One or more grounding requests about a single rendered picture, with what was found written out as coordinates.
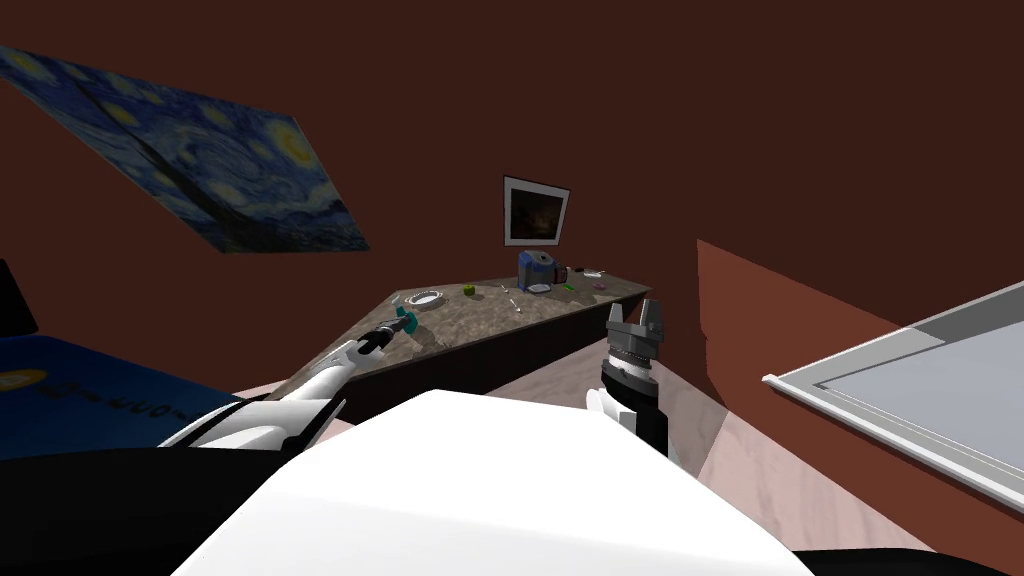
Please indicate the blue furniture with yellow print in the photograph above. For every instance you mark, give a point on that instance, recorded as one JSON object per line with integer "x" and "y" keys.
{"x": 88, "y": 400}

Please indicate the white framed window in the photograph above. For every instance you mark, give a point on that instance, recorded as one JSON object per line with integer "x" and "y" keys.
{"x": 928, "y": 392}

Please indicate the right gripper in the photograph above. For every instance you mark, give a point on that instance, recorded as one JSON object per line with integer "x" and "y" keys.
{"x": 634, "y": 340}

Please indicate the blue coffee machine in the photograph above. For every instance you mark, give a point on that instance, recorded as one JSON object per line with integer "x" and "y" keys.
{"x": 534, "y": 268}

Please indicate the blue starry night painting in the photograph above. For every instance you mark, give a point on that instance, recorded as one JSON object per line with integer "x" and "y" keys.
{"x": 208, "y": 168}

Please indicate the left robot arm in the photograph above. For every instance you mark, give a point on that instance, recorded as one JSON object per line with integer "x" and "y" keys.
{"x": 264, "y": 424}

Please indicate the teal small object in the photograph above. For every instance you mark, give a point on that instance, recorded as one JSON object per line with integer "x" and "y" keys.
{"x": 410, "y": 322}

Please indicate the dark table with stone top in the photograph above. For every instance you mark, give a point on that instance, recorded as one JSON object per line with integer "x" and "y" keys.
{"x": 480, "y": 320}

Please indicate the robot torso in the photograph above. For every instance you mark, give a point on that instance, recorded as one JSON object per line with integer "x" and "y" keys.
{"x": 480, "y": 496}

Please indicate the white plate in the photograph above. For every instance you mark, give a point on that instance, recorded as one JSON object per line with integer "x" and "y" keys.
{"x": 424, "y": 301}

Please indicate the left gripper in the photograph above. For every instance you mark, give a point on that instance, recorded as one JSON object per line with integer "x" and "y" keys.
{"x": 390, "y": 330}

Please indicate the white framed dark picture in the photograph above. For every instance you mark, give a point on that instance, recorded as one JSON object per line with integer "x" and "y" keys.
{"x": 534, "y": 213}

